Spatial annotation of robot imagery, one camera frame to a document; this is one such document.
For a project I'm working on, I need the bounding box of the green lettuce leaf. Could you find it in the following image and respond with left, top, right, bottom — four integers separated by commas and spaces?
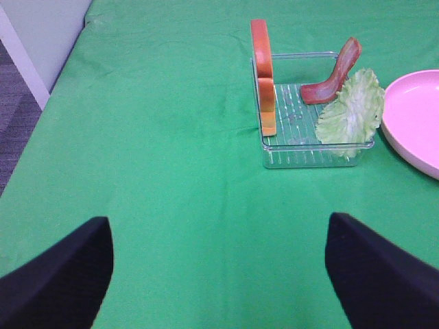
316, 68, 385, 144

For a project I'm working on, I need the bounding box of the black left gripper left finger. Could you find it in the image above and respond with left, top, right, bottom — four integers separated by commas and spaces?
1, 217, 114, 328

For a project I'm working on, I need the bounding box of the toast bread slice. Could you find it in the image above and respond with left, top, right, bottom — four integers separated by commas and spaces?
250, 19, 276, 136

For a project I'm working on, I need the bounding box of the white table leg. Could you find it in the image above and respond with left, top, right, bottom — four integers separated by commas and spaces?
1, 6, 50, 110

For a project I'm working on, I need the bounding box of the green tablecloth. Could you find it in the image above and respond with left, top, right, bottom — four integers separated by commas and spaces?
1, 1, 438, 328

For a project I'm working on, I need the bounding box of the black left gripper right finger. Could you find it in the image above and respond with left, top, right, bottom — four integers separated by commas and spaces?
324, 212, 438, 328

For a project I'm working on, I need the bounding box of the pink round plate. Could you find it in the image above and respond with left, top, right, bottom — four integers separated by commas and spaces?
381, 69, 438, 180

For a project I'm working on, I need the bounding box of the clear plastic left container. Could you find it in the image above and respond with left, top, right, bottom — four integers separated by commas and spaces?
259, 51, 375, 169

